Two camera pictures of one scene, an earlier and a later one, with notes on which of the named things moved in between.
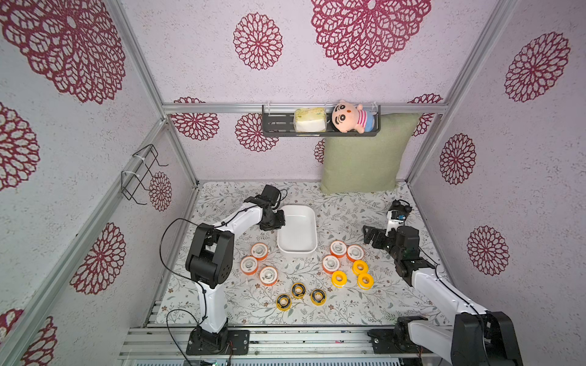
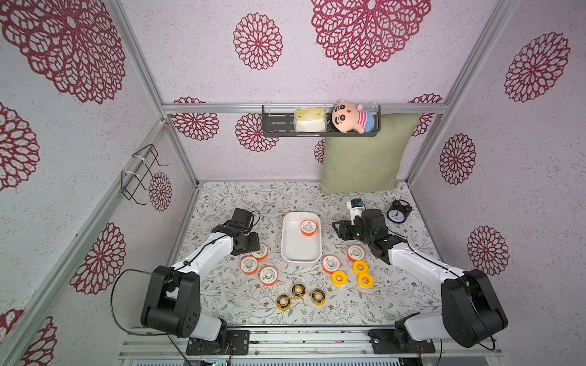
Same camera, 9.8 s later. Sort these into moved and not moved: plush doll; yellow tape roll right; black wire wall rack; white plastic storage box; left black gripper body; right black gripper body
Moved: left black gripper body; right black gripper body; white plastic storage box
Not moved: black wire wall rack; plush doll; yellow tape roll right
